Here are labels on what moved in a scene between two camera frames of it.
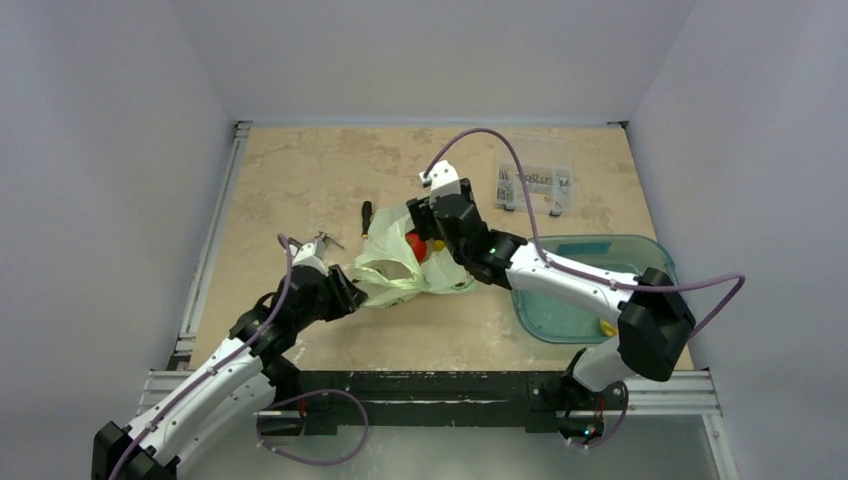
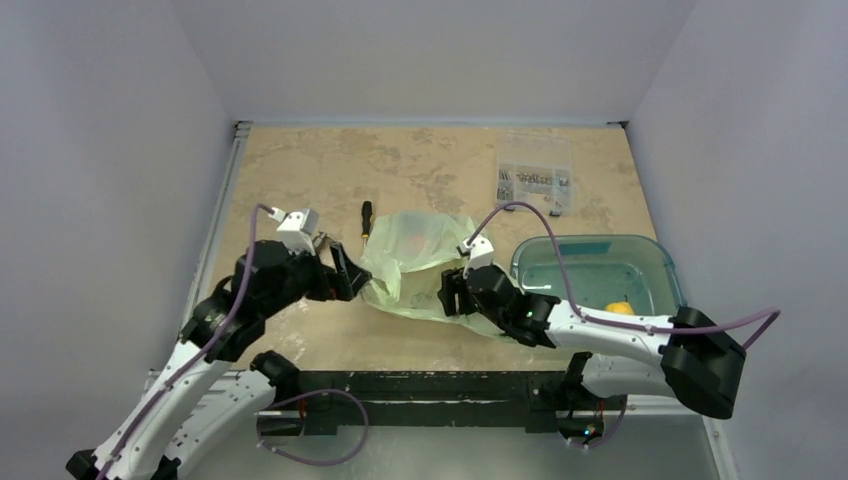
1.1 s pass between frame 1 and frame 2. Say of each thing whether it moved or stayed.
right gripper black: moved
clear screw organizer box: stayed
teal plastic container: stayed
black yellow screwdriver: stayed
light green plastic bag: moved
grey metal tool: stayed
